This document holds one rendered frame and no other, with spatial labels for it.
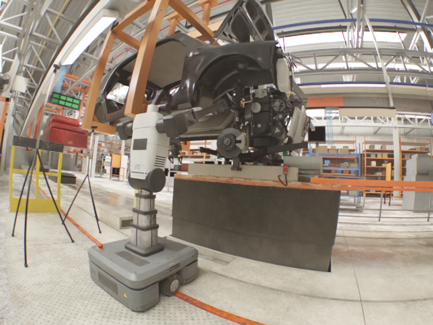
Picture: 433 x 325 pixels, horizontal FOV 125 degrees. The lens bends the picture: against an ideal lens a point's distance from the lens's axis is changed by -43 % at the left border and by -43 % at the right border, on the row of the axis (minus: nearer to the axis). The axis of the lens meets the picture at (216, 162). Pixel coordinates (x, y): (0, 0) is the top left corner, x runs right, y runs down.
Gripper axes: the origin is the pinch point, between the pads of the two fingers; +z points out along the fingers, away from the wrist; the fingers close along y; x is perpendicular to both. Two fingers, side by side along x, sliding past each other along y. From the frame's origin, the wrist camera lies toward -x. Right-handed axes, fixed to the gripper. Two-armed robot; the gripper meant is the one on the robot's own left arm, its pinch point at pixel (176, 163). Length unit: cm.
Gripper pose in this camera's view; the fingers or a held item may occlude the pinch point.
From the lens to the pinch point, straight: 190.3
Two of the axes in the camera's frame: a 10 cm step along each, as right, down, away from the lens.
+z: 1.5, 9.1, 3.8
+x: -4.1, 4.1, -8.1
